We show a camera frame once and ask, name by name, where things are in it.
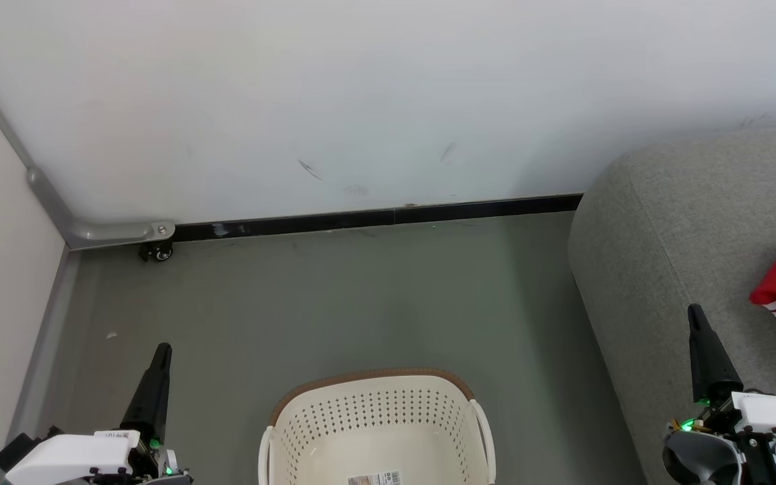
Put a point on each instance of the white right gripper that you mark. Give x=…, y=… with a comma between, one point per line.
x=765, y=414

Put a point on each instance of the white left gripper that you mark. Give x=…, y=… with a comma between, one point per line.
x=78, y=458

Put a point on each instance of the cream perforated laundry basket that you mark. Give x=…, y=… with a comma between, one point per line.
x=374, y=431

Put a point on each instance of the grey skirting strip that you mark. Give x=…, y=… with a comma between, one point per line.
x=44, y=350

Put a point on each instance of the black caster wheel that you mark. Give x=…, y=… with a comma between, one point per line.
x=159, y=252

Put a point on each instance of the grey fabric sofa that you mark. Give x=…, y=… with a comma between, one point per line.
x=664, y=222

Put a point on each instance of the white barcode label sticker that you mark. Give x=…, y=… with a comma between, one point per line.
x=374, y=479

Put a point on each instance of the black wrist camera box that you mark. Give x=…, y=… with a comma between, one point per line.
x=14, y=450

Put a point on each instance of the grey metal frame tube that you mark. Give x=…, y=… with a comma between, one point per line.
x=105, y=234

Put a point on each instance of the black wall baseboard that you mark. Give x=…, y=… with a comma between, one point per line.
x=361, y=217

